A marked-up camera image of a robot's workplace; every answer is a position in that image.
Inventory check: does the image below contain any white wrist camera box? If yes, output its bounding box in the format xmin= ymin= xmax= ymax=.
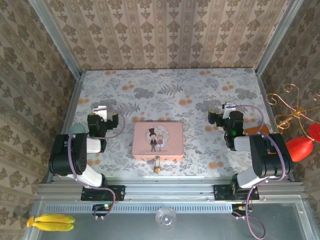
xmin=92 ymin=105 xmax=109 ymax=119
xmin=222 ymin=101 xmax=237 ymax=119

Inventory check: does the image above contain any gold wire ornament stand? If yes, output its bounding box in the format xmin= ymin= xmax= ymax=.
xmin=265 ymin=83 xmax=320 ymax=136

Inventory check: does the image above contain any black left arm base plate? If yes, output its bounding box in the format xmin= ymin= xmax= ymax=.
xmin=80 ymin=184 xmax=126 ymax=202

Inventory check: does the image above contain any clear drinking glass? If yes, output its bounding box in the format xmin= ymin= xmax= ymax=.
xmin=154 ymin=207 xmax=179 ymax=231

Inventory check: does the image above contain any floral patterned table cover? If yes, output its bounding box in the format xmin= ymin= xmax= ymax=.
xmin=59 ymin=68 xmax=289 ymax=178

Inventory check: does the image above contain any slotted metal vent strip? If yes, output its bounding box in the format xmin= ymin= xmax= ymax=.
xmin=44 ymin=204 xmax=233 ymax=214

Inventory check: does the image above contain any teal translucent cup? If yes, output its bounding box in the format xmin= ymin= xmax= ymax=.
xmin=69 ymin=122 xmax=88 ymax=135

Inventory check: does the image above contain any aluminium side rail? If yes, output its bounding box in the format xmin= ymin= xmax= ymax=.
xmin=255 ymin=71 xmax=296 ymax=183
xmin=46 ymin=74 xmax=85 ymax=184

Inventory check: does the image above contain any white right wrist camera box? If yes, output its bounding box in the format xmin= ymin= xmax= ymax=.
xmin=222 ymin=101 xmax=237 ymax=119

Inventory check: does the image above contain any small brass padlock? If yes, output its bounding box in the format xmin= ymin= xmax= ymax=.
xmin=153 ymin=155 xmax=162 ymax=174

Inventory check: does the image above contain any large red drop ornament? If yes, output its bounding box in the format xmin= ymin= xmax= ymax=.
xmin=284 ymin=136 xmax=315 ymax=163

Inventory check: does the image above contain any aluminium mounting rail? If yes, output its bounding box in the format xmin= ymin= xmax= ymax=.
xmin=36 ymin=176 xmax=305 ymax=201

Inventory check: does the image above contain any orange flat board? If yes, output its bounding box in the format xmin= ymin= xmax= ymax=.
xmin=243 ymin=125 xmax=271 ymax=136

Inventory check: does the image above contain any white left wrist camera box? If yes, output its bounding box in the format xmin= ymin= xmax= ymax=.
xmin=92 ymin=105 xmax=109 ymax=119

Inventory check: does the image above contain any small black controller board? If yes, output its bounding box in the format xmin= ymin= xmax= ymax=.
xmin=231 ymin=203 xmax=253 ymax=218
xmin=91 ymin=203 xmax=113 ymax=217

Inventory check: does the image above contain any pink tin box wedding couple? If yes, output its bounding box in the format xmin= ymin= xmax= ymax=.
xmin=131 ymin=121 xmax=185 ymax=162

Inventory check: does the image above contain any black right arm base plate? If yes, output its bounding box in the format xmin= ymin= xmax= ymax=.
xmin=212 ymin=184 xmax=260 ymax=202

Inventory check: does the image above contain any yellow toy banana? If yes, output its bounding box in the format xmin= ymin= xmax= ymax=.
xmin=26 ymin=216 xmax=75 ymax=232
xmin=34 ymin=213 xmax=76 ymax=224

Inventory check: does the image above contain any aluminium frame post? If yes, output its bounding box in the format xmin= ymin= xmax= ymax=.
xmin=254 ymin=0 xmax=305 ymax=76
xmin=28 ymin=0 xmax=83 ymax=79

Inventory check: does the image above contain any small red heart ornament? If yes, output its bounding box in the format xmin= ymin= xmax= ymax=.
xmin=307 ymin=122 xmax=320 ymax=142

